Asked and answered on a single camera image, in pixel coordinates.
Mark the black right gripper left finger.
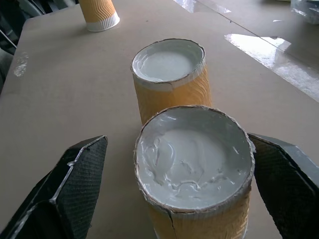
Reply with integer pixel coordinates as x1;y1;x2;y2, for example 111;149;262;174
0;135;109;239

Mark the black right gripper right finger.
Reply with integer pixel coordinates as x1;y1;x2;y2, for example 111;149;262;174
246;132;319;239

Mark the orange ripple paper cup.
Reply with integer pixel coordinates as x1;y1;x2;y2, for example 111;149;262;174
134;105;256;239
130;38;212;126
79;0;121;32

